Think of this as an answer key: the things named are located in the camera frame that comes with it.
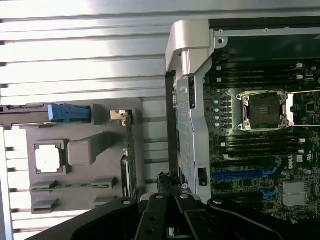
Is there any CPU socket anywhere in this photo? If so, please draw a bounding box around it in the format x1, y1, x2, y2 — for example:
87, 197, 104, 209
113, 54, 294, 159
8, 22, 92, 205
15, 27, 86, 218
236, 89, 296, 131

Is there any grey plastic parts rack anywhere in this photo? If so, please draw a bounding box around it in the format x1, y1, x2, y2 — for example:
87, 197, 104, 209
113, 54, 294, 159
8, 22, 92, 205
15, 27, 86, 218
18, 97, 145, 216

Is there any silver CPU chip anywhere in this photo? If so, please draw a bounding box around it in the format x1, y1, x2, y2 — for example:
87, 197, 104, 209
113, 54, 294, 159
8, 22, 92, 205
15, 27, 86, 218
34, 147, 62, 174

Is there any silver socket cover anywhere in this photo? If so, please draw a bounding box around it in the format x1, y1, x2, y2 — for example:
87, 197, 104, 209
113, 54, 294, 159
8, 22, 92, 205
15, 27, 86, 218
286, 91, 320, 127

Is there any blue expansion slot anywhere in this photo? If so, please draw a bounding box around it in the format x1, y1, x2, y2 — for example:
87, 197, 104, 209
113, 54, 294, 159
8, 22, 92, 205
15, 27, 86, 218
213, 169, 263, 180

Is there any green Dell motherboard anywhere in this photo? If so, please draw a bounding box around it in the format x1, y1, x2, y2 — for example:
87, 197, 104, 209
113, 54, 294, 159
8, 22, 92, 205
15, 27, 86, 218
204, 59, 320, 226

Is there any silver chipset heatsink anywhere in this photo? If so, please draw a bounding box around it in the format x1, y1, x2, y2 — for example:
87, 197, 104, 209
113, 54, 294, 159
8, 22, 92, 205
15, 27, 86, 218
282, 181, 311, 208

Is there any hard disk in blue caddy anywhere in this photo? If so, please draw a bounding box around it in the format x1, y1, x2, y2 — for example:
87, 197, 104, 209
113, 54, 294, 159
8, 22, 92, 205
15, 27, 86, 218
0, 104, 91, 126

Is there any grey open PC case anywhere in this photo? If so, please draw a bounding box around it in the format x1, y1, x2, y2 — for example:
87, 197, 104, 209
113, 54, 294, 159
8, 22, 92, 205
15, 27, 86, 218
165, 19, 320, 227

